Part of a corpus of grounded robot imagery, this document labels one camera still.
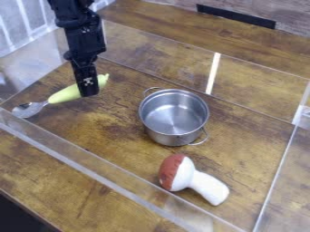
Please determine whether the clear acrylic barrier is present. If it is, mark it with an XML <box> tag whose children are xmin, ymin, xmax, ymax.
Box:
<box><xmin>0</xmin><ymin>17</ymin><xmax>310</xmax><ymax>232</ymax></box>

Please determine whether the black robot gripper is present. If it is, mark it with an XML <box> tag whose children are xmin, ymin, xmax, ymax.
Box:
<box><xmin>47</xmin><ymin>0</ymin><xmax>107</xmax><ymax>97</ymax></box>

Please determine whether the green handled metal spoon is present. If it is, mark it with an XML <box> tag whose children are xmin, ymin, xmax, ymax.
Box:
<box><xmin>11</xmin><ymin>72</ymin><xmax>110</xmax><ymax>119</ymax></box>

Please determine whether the black strip on wall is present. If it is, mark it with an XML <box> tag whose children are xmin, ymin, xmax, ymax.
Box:
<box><xmin>196</xmin><ymin>4</ymin><xmax>277</xmax><ymax>29</ymax></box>

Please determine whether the plush mushroom toy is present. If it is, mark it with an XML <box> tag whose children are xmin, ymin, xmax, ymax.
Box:
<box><xmin>159</xmin><ymin>154</ymin><xmax>230</xmax><ymax>206</ymax></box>

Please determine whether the small steel pot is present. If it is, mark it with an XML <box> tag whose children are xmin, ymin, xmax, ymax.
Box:
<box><xmin>138</xmin><ymin>87</ymin><xmax>210</xmax><ymax>147</ymax></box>

